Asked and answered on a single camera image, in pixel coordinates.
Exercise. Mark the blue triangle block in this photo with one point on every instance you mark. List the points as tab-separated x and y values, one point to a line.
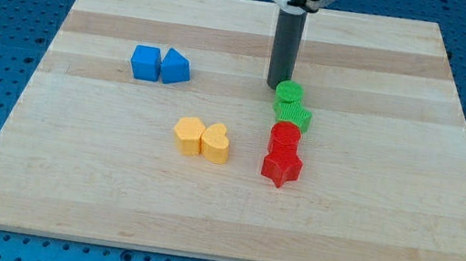
175	67

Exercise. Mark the blue cube block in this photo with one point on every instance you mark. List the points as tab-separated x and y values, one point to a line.
145	63

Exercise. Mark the yellow heart block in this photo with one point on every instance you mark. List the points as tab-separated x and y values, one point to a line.
214	144

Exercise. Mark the yellow hexagon block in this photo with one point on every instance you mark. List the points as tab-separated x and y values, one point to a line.
188	132

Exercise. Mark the red cylinder block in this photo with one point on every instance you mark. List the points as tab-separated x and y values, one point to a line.
284	137

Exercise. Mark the red star block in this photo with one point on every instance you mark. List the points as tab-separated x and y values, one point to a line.
281	167

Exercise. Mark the green star block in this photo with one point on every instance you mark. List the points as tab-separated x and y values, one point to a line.
293	112

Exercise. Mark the green cylinder block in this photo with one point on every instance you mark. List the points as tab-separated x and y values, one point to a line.
288	92

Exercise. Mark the light wooden board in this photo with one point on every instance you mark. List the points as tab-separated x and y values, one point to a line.
88	152

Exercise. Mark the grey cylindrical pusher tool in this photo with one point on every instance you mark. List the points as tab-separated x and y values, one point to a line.
289	30

